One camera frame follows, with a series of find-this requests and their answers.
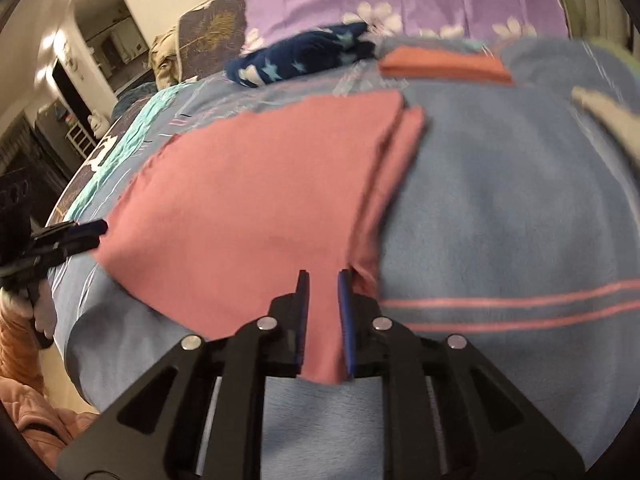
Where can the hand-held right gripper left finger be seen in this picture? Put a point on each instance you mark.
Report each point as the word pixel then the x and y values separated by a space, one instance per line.
pixel 299 315

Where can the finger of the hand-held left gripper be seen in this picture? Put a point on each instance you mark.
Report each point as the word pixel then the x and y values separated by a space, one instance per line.
pixel 75 246
pixel 75 229

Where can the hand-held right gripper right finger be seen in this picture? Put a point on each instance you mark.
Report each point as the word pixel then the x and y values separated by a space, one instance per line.
pixel 345 315

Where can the pink long-sleeve shirt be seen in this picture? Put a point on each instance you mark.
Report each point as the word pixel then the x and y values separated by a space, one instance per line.
pixel 250 200

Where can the cream folded clothes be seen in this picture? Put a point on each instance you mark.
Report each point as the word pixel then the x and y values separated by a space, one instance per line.
pixel 612 120

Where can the dark patterned bedsheet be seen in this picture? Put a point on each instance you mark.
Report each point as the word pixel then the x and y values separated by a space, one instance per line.
pixel 85 175

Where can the white ladder shelf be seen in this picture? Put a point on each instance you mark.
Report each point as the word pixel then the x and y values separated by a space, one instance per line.
pixel 80 142

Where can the white cat figurine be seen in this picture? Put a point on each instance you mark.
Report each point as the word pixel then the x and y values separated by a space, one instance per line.
pixel 98 124

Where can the teal crinkled cloth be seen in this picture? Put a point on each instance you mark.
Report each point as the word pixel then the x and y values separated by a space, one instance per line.
pixel 135 135

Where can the beige knit garment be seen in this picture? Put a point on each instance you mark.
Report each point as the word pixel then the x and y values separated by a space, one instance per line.
pixel 167 62

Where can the blue striped blanket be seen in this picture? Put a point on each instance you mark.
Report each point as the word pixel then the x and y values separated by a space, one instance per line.
pixel 500 200

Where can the arched doorway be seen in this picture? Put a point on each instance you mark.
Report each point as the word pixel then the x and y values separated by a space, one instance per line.
pixel 110 35

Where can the dark tree-print cushion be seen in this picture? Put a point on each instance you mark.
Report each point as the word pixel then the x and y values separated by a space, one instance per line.
pixel 215 30

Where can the navy star-print fleece cloth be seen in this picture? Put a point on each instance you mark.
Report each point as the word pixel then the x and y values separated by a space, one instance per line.
pixel 300 55

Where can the orange folded cloth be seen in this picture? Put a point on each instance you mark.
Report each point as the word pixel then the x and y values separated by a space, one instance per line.
pixel 445 65

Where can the green cloth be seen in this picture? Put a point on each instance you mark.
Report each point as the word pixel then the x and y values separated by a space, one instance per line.
pixel 617 55

